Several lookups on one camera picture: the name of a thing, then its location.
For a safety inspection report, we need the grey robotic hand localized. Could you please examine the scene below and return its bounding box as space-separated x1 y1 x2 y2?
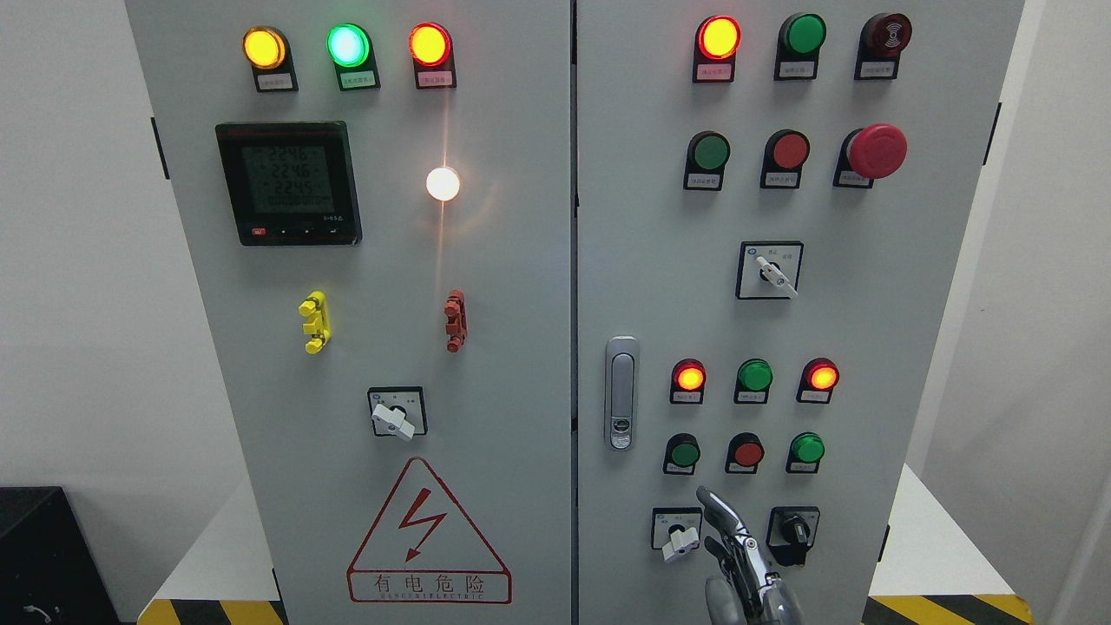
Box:
697 485 803 624

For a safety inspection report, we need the silver door handle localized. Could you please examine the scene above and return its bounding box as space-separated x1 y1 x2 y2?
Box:
603 336 640 451

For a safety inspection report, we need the right grey cabinet door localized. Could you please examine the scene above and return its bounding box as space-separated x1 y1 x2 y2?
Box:
575 1 1023 624

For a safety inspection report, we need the grey cabinet door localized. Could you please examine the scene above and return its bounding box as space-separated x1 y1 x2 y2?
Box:
575 1 1023 624
126 1 573 624

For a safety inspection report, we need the left grey cabinet door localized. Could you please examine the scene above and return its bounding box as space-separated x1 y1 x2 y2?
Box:
126 1 573 624

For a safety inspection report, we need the orange indicator light right door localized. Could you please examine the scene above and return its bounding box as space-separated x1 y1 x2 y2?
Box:
692 16 742 83

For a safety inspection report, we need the orange indicator light door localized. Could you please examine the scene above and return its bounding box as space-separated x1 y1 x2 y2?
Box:
692 16 742 83
409 23 457 89

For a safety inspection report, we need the orange indicator light left door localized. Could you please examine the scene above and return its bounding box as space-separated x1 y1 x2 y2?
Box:
409 23 457 89

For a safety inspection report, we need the small red button middle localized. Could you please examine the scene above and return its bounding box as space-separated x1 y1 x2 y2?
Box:
725 432 765 475

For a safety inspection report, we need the small green button left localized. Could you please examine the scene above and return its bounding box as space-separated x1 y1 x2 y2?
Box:
662 432 701 476

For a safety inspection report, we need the small green button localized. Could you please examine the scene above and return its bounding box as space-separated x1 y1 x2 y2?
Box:
785 431 825 474
662 432 701 476

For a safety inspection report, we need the small green button right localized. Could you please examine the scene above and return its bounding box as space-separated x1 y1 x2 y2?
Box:
785 431 825 474

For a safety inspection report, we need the small green light middle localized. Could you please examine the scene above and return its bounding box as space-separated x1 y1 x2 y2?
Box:
733 359 774 405

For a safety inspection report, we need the small orange light left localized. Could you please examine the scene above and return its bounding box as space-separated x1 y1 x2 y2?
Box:
669 359 707 405

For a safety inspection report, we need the small orange light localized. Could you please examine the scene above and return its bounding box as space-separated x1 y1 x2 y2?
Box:
669 359 707 405
795 359 840 405

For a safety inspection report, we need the small orange light right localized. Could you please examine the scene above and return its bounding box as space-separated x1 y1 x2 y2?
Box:
795 359 840 405

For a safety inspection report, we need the red electrical warning sticker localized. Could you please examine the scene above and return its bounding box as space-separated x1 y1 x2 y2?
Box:
346 457 512 604

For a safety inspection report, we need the red terminal connector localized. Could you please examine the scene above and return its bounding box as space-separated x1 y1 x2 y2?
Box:
444 289 469 353

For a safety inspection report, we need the green push button upper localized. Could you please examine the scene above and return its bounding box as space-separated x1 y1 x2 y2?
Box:
683 130 731 191

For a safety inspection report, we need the red push button upper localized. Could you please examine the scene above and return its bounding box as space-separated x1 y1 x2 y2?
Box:
760 129 811 189

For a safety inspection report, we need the red emergency stop button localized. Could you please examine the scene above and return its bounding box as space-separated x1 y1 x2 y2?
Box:
832 123 908 189

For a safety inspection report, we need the white glowing indicator light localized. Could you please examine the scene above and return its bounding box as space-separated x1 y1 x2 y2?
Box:
426 167 461 202

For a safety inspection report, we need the yellow terminal connector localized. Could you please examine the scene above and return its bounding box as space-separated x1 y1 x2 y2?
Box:
298 290 331 355

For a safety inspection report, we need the green indicator light top right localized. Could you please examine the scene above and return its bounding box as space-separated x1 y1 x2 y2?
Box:
773 13 828 82

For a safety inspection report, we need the dark red buzzer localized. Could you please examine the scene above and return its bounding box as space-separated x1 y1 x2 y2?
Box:
854 12 912 82

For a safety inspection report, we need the black digital power meter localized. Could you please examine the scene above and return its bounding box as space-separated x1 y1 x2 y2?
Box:
216 120 362 246

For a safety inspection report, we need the green lit indicator light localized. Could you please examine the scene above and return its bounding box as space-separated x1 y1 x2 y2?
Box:
326 23 380 91

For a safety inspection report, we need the black box lower left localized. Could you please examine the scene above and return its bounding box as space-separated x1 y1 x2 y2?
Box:
1 486 119 624

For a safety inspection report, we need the yellow indicator light top left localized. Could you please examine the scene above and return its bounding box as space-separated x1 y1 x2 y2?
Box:
242 26 299 94

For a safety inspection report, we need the black rotary selector switch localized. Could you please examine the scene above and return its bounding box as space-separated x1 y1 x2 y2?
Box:
765 506 820 567

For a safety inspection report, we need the lower white selector switch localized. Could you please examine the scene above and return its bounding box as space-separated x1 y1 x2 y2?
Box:
651 507 702 564

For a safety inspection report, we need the upper right white selector switch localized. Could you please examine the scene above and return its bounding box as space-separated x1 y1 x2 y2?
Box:
735 240 803 299

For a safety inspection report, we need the left door white selector switch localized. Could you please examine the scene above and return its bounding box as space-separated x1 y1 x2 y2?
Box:
366 386 427 442

